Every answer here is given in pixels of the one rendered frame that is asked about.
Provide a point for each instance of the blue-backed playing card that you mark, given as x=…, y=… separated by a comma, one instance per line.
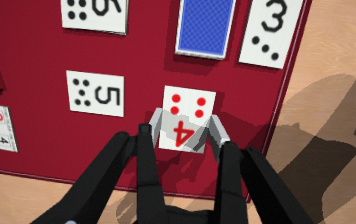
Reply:
x=204, y=27

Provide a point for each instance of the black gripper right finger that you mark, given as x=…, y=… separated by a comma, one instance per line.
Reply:
x=274, y=202

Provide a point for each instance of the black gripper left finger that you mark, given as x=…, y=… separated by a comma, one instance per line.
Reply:
x=86, y=199

